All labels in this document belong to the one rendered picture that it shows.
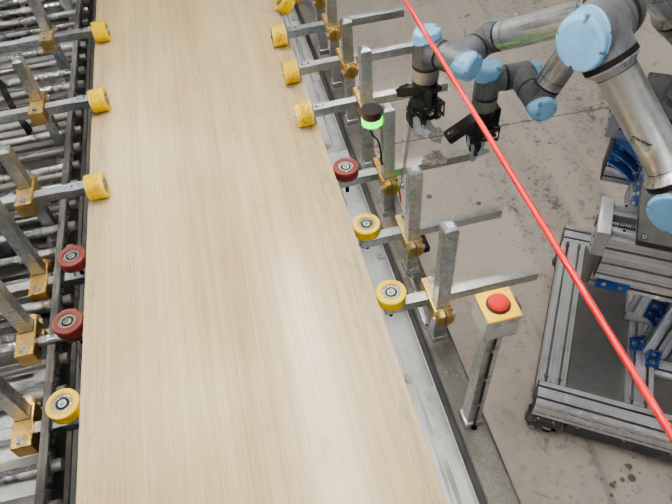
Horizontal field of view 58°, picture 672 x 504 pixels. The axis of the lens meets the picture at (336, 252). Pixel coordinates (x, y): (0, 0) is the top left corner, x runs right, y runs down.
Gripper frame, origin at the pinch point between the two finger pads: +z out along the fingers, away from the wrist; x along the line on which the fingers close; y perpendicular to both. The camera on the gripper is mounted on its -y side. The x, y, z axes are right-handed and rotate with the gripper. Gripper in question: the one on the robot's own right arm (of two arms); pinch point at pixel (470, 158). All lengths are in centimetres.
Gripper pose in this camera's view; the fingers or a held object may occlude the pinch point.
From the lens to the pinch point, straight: 208.2
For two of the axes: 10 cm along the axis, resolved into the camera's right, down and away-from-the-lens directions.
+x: -2.3, -7.4, 6.3
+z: 0.7, 6.3, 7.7
